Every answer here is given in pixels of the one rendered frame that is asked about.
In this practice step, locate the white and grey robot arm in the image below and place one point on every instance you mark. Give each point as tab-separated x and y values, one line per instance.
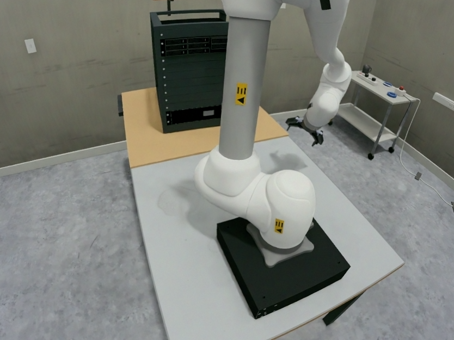
230	177

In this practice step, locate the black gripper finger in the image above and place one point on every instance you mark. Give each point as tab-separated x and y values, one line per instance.
318	137
294	122

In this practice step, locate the tan wooden board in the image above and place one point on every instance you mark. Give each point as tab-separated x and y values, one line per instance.
147	144

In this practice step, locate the dark green metal rack frame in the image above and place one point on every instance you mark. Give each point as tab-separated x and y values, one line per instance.
190	86

